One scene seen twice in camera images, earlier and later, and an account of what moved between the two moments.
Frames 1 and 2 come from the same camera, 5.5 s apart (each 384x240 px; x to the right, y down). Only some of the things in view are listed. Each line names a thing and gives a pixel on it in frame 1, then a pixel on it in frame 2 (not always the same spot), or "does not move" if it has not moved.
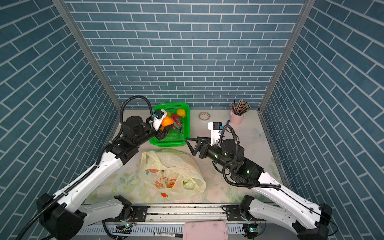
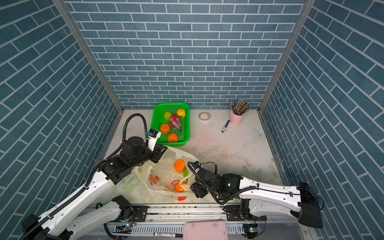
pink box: (207, 230) does not move
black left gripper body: (158, 134) to (153, 156)
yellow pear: (181, 112) does not move
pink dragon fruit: (177, 122) does not move
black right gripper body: (214, 152) to (201, 190)
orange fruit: (166, 121) to (173, 137)
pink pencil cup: (236, 120) does not move
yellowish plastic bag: (171, 173) does not move
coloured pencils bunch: (240, 108) does not move
